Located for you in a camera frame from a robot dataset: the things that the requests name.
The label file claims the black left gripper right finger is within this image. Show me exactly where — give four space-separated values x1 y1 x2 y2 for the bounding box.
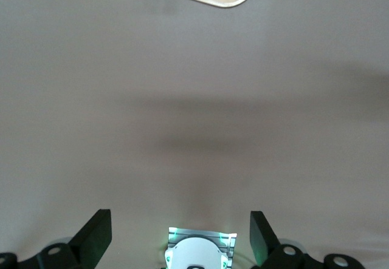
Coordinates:
249 210 365 269

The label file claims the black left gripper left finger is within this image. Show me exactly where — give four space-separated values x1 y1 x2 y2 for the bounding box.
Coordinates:
0 209 112 269

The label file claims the aluminium left arm base plate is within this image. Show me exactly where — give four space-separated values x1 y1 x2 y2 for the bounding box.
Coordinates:
163 226 238 269

